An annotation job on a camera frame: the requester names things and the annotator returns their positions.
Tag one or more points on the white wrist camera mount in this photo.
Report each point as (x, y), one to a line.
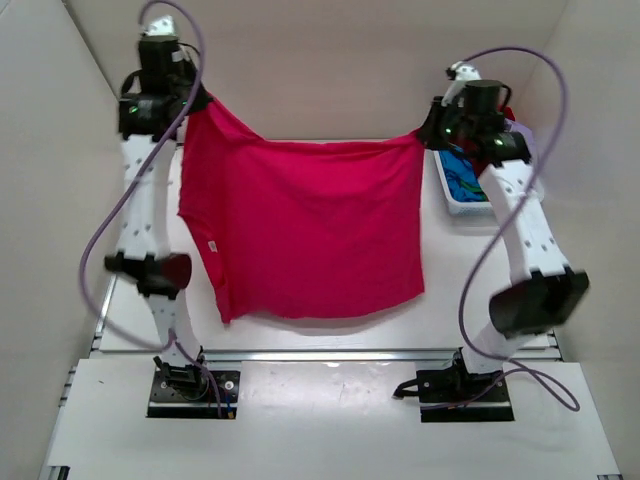
(460, 73)
(161, 28)

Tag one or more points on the lavender t-shirt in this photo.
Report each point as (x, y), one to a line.
(527, 134)

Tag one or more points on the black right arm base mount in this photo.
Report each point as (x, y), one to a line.
(451, 394)

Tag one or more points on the red t-shirt in basket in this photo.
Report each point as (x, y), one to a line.
(508, 113)

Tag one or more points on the crimson red t-shirt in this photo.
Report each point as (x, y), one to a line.
(302, 230)

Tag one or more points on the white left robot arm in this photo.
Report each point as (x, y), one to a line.
(154, 101)

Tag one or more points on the aluminium left side rail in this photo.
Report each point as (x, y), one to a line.
(104, 308)

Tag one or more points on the aluminium table edge rail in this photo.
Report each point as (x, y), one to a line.
(403, 355)

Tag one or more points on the white plastic laundry basket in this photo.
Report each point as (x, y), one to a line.
(525, 171)

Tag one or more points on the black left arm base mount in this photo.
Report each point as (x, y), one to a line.
(186, 393)

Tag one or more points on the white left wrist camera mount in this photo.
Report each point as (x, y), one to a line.
(161, 28)

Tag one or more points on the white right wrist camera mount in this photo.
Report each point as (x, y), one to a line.
(460, 73)

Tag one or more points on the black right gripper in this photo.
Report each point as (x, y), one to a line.
(427, 134)

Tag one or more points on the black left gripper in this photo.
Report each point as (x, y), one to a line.
(203, 94)

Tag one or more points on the blue t-shirt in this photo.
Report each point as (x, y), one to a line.
(460, 179)

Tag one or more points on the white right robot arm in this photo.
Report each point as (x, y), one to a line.
(544, 289)

